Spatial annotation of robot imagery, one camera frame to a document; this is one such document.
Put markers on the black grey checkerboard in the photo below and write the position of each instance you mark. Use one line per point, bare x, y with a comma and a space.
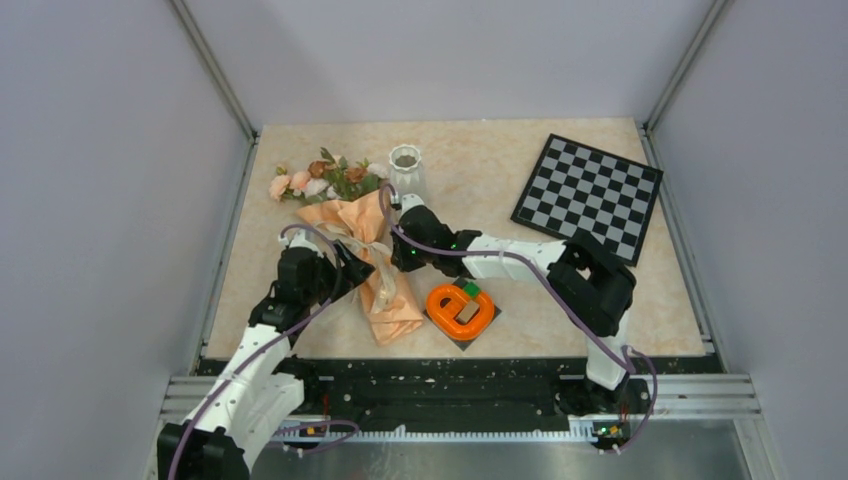
576, 187

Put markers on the green cube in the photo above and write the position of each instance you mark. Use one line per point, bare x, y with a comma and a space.
472, 290

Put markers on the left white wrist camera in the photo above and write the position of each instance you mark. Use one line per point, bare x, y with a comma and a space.
304, 238

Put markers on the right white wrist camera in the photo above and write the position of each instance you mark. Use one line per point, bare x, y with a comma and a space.
404, 203

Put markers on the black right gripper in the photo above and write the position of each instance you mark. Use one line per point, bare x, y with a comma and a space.
401, 261

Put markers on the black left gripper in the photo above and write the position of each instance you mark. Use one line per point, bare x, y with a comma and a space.
354, 269

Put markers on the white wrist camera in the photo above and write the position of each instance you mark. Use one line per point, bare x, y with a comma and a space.
404, 203
304, 238

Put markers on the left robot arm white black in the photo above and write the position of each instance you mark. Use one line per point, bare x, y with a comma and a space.
222, 437

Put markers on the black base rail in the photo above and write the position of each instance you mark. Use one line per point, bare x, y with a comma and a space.
461, 395

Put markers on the white ribbed vase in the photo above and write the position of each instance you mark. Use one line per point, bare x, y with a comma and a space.
407, 174

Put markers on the orange paper flower bouquet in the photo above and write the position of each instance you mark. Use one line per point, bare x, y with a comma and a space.
341, 199

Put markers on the tan wooden block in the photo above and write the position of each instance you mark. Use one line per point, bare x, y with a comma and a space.
467, 313

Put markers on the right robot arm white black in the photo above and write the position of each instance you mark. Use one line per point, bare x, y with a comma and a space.
591, 285

